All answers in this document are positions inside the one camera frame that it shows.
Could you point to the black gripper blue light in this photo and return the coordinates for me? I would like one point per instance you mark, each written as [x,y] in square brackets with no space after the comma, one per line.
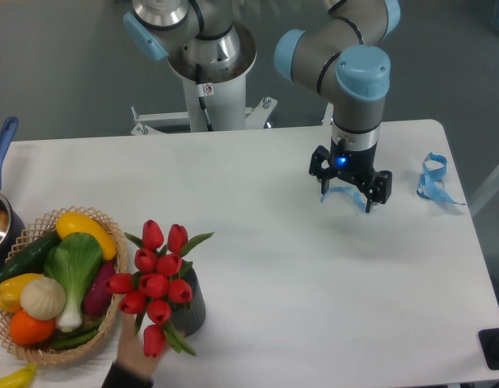
[355,167]

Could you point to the red tulip bouquet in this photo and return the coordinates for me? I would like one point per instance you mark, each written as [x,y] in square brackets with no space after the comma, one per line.
[158,285]

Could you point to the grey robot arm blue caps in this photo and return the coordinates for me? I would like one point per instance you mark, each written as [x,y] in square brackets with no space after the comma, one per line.
[342,63]

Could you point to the dark sleeve forearm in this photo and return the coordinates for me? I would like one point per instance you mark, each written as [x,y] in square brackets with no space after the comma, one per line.
[120,377]

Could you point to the dark grey ribbed vase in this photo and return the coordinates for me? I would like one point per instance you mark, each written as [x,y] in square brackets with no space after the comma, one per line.
[190,317]

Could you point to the person's hand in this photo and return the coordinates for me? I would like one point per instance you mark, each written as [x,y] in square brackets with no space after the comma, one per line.
[130,354]

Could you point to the blue ribbon under gripper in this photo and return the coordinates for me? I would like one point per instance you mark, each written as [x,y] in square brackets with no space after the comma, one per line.
[353,193]

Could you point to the blue ribbon on table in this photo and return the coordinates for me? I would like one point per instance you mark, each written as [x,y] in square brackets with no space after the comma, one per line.
[430,185]

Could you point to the black device at table edge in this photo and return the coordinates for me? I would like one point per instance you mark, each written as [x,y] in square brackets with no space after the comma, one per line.
[489,341]

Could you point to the yellow squash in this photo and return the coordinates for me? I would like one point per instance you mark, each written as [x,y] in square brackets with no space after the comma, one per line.
[72,222]

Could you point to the purple sweet potato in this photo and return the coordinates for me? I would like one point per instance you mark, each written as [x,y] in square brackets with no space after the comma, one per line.
[98,298]

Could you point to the green bok choy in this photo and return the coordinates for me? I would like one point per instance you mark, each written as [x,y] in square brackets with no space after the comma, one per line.
[74,265]

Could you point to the woven wicker basket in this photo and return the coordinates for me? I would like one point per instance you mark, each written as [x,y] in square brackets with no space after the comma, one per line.
[42,354]

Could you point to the green cucumber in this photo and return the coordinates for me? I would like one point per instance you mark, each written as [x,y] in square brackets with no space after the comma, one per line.
[31,258]

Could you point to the cream garlic bulb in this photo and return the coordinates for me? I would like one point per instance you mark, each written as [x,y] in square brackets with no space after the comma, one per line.
[43,298]

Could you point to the green bean pods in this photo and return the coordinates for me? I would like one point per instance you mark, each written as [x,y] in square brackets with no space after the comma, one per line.
[75,338]

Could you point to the orange fruit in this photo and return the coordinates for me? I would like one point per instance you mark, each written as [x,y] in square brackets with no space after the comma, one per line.
[26,330]

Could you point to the yellow bell pepper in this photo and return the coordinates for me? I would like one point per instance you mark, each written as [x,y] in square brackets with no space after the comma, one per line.
[11,290]

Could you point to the yellow banana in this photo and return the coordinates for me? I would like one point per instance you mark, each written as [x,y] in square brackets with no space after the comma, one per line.
[21,378]

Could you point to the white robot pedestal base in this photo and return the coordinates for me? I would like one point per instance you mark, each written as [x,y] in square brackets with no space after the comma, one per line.
[213,74]

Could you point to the blue handled saucepan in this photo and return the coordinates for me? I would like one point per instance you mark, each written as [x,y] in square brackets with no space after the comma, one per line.
[11,225]

